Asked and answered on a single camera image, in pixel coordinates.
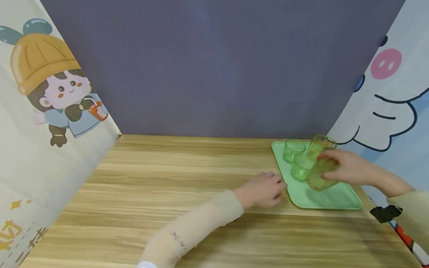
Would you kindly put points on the person's left hand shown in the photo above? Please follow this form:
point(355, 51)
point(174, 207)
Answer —
point(258, 191)

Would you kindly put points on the person's right hand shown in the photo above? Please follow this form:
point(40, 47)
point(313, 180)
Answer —
point(352, 167)

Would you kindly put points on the person's right fingers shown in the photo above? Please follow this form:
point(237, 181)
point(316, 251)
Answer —
point(326, 156)

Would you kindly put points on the person's left fingers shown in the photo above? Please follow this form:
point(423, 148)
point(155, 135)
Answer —
point(277, 183)

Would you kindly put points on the tall yellow-green transparent cup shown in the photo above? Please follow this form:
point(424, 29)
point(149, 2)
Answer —
point(318, 180)
point(317, 146)

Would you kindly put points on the person's right forearm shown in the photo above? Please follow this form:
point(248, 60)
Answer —
point(405, 204)

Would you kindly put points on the person's left forearm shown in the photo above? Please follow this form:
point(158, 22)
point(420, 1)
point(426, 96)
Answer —
point(197, 227)

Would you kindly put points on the short green transparent cup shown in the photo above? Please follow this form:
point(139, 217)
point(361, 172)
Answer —
point(292, 152)
point(301, 169)

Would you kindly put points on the light green plastic tray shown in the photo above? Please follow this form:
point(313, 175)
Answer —
point(335, 197)

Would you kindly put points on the black wrist band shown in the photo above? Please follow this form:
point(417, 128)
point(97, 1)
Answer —
point(385, 214)

